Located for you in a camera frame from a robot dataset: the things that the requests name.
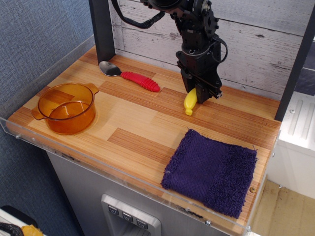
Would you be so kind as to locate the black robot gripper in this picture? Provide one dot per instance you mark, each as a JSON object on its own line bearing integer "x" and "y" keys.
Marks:
{"x": 200, "y": 72}

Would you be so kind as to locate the yellow toy banana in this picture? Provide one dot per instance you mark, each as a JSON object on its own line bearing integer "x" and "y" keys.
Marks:
{"x": 190, "y": 102}

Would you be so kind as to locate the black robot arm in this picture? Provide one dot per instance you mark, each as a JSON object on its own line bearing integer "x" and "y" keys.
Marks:
{"x": 200, "y": 52}

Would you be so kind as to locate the purple folded towel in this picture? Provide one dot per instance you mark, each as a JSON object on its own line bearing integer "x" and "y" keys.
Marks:
{"x": 214, "y": 173}

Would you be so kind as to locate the white ribbed metal box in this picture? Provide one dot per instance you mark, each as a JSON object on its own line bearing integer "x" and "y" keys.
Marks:
{"x": 298, "y": 125}

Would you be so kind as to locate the amber transparent plastic pot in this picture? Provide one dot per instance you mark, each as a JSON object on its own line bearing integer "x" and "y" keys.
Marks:
{"x": 67, "y": 108}

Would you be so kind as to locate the silver cabinet with button panel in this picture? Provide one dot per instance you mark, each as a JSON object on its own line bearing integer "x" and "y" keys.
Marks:
{"x": 105, "y": 206}

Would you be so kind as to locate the clear acrylic table guard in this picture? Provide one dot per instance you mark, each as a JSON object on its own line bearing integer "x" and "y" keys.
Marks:
{"x": 135, "y": 131}

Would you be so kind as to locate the red handled metal spoon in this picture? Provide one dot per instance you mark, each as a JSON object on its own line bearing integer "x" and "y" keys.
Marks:
{"x": 112, "y": 70}

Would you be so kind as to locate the black right frame post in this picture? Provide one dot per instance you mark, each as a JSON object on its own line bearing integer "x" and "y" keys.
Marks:
{"x": 297, "y": 67}

